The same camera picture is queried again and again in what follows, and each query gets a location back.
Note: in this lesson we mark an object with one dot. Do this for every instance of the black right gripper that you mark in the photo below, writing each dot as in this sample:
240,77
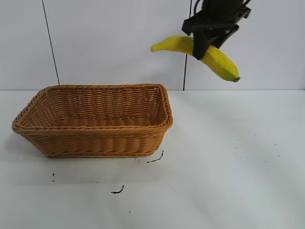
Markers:
221,13

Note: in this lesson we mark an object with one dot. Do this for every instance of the yellow banana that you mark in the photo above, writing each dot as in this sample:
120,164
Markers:
222,60

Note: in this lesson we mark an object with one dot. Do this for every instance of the woven wicker rectangular basket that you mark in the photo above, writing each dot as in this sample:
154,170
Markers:
95,140

